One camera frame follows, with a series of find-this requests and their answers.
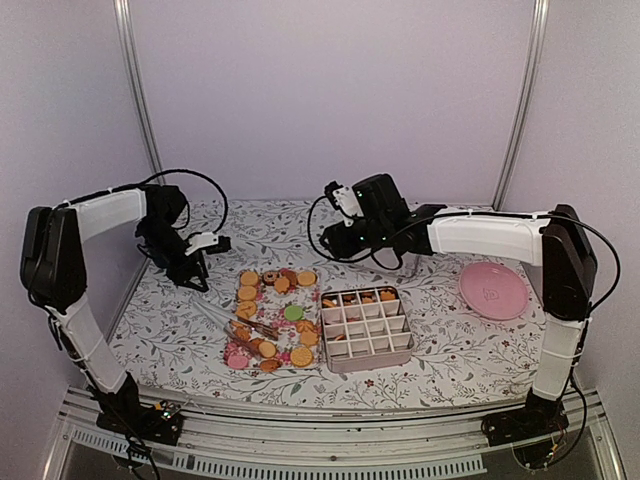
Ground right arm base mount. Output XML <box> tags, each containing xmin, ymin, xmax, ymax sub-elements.
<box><xmin>481</xmin><ymin>400</ymin><xmax>569</xmax><ymax>470</ymax></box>

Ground chocolate donut cookie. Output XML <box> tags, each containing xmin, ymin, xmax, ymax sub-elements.
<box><xmin>262</xmin><ymin>271</ymin><xmax>280</xmax><ymax>286</ymax></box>

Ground round tan cookie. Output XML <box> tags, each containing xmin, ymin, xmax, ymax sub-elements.
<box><xmin>297</xmin><ymin>271</ymin><xmax>317</xmax><ymax>287</ymax></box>

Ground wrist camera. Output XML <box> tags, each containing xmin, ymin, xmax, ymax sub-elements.
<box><xmin>185</xmin><ymin>232</ymin><xmax>231</xmax><ymax>256</ymax></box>
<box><xmin>324</xmin><ymin>181</ymin><xmax>363</xmax><ymax>226</ymax></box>

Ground floral tablecloth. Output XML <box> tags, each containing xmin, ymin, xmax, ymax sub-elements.
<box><xmin>110</xmin><ymin>201</ymin><xmax>545</xmax><ymax>410</ymax></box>

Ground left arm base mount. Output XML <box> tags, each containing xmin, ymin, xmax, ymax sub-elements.
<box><xmin>96</xmin><ymin>400</ymin><xmax>184</xmax><ymax>446</ymax></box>

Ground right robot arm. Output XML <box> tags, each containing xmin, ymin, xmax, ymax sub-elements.
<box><xmin>313</xmin><ymin>173</ymin><xmax>597</xmax><ymax>446</ymax></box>

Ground aluminium frame post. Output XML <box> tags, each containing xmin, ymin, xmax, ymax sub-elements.
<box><xmin>492</xmin><ymin>0</ymin><xmax>550</xmax><ymax>210</ymax></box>
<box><xmin>113</xmin><ymin>0</ymin><xmax>163</xmax><ymax>173</ymax></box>

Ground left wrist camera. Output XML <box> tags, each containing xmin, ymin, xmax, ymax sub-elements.
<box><xmin>185</xmin><ymin>232</ymin><xmax>231</xmax><ymax>256</ymax></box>

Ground metal divided cookie tin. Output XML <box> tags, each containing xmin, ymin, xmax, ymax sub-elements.
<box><xmin>320</xmin><ymin>286</ymin><xmax>415</xmax><ymax>374</ymax></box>

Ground left aluminium frame post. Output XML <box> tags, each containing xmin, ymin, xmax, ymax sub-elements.
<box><xmin>113</xmin><ymin>0</ymin><xmax>163</xmax><ymax>173</ymax></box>

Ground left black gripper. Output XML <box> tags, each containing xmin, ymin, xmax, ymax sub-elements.
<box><xmin>140</xmin><ymin>218</ymin><xmax>210</xmax><ymax>292</ymax></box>

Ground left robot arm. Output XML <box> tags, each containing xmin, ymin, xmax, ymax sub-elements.
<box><xmin>20</xmin><ymin>185</ymin><xmax>220</xmax><ymax>444</ymax></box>

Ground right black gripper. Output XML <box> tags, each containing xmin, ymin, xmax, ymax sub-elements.
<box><xmin>320</xmin><ymin>217</ymin><xmax>391</xmax><ymax>259</ymax></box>

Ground metal tin lid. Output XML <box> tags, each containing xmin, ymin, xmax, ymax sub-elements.
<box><xmin>350</xmin><ymin>249</ymin><xmax>420</xmax><ymax>280</ymax></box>

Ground floral cookie tray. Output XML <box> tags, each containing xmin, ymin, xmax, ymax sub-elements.
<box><xmin>223</xmin><ymin>268</ymin><xmax>322</xmax><ymax>373</ymax></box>

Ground pink plate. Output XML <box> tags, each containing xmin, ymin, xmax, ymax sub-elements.
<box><xmin>458</xmin><ymin>262</ymin><xmax>529</xmax><ymax>321</ymax></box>

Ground metal serving tongs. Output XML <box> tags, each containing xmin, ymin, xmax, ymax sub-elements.
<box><xmin>190</xmin><ymin>297</ymin><xmax>279</xmax><ymax>356</ymax></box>

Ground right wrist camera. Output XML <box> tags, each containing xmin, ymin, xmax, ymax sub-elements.
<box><xmin>324</xmin><ymin>181</ymin><xmax>363</xmax><ymax>226</ymax></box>

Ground right aluminium frame post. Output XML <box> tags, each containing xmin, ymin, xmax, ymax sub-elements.
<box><xmin>492</xmin><ymin>0</ymin><xmax>550</xmax><ymax>210</ymax></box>

